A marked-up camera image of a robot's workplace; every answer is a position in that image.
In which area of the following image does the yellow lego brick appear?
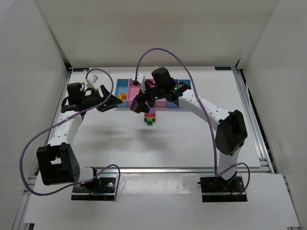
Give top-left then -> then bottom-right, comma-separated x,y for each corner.
118,92 -> 127,101

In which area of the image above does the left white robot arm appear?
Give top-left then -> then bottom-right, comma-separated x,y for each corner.
36,82 -> 122,188

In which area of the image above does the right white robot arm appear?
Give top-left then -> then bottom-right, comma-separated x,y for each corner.
130,67 -> 248,191

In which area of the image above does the striped purple red lego stack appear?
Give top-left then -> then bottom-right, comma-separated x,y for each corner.
130,97 -> 141,114

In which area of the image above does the purple green red lego stack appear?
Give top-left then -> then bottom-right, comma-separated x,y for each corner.
144,108 -> 156,125

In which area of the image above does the dark blue bin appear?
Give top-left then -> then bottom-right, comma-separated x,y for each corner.
165,79 -> 178,109

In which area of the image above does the narrow pink bin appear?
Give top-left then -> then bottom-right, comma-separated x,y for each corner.
154,99 -> 167,109

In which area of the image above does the left light blue bin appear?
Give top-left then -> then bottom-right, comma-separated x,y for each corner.
115,79 -> 129,108

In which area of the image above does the light blue bin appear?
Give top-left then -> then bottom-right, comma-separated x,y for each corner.
178,80 -> 192,111
115,79 -> 129,108

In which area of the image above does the right light blue bin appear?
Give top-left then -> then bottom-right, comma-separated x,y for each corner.
178,80 -> 192,111

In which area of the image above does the large pink bin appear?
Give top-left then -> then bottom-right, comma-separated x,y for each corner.
127,79 -> 141,108

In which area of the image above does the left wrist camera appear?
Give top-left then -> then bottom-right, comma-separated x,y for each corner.
86,75 -> 99,90

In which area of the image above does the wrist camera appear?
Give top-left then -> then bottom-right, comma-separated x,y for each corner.
132,74 -> 146,93
86,75 -> 99,90

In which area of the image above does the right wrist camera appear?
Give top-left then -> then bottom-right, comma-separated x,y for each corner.
132,74 -> 146,93

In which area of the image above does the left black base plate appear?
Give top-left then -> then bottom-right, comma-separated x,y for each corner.
71,174 -> 117,201

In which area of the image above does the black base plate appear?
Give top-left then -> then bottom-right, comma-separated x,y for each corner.
71,174 -> 117,201
197,176 -> 248,203

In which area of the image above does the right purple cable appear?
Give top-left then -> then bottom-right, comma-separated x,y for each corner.
135,47 -> 252,196

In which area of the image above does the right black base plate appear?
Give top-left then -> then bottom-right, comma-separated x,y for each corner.
197,176 -> 248,203

